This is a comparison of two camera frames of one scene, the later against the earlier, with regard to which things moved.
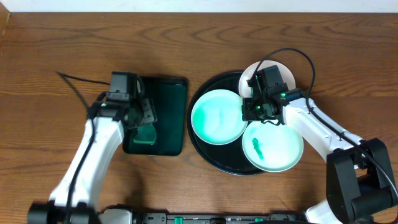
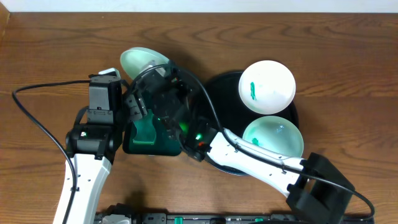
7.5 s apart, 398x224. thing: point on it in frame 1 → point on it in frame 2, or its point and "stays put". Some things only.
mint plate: x=217 y=117 → x=134 y=59
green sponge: x=146 y=134 stays put
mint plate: x=272 y=148 stays put
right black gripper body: x=254 y=110 → x=181 y=84
